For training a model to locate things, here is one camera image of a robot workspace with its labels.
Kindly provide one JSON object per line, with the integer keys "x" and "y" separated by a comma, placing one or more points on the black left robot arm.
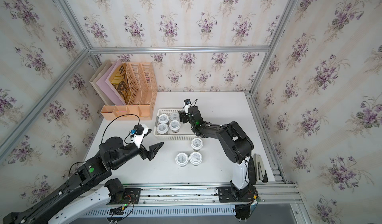
{"x": 112, "y": 155}

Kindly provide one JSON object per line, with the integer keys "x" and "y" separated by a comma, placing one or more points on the grey silver stapler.
{"x": 260, "y": 170}

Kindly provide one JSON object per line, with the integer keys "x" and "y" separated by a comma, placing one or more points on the aluminium rail frame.
{"x": 184, "y": 201}

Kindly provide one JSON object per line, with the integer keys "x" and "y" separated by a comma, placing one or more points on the beige folder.
{"x": 96, "y": 82}

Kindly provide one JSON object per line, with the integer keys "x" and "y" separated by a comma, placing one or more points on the pink folder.
{"x": 108, "y": 87}

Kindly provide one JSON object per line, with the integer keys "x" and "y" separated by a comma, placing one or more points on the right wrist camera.
{"x": 187, "y": 103}

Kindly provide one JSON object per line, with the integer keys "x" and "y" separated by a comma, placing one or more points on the yellow black patterned book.
{"x": 120, "y": 82}

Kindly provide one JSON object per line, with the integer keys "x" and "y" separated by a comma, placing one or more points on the peach plastic file organizer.
{"x": 144, "y": 89}

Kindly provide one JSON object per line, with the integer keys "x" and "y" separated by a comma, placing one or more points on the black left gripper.
{"x": 149, "y": 155}

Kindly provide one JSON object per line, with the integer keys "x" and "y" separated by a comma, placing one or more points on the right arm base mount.
{"x": 227, "y": 194}

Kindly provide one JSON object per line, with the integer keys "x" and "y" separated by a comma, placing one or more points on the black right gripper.
{"x": 182, "y": 116}

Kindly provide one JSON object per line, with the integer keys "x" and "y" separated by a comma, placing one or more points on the yogurt cup row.
{"x": 174, "y": 126}
{"x": 163, "y": 118}
{"x": 174, "y": 116}
{"x": 195, "y": 158}
{"x": 197, "y": 144}
{"x": 182, "y": 159}
{"x": 162, "y": 129}

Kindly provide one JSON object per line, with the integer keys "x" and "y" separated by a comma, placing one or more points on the white plastic basket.
{"x": 184, "y": 133}

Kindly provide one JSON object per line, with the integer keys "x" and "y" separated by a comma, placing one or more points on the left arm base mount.
{"x": 119, "y": 195}

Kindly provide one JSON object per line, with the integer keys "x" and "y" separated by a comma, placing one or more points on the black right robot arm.
{"x": 235, "y": 143}

